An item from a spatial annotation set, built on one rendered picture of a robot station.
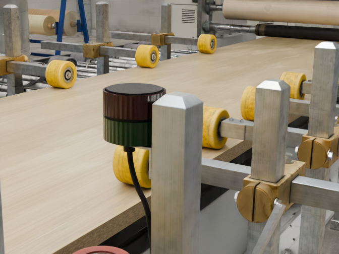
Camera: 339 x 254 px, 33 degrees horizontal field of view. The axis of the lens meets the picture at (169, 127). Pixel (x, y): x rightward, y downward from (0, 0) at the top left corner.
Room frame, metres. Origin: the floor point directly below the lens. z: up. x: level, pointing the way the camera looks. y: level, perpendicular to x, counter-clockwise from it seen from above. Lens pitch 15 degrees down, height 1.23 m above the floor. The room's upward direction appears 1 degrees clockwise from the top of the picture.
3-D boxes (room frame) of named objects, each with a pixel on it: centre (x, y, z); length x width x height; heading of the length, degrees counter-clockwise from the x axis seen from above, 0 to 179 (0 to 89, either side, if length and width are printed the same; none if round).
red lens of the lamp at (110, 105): (0.54, 0.03, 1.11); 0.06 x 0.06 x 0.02
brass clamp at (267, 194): (0.75, -0.14, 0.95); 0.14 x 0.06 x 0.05; 150
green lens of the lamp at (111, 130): (0.54, 0.03, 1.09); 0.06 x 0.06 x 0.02
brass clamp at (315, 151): (0.97, -0.27, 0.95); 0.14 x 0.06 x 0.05; 150
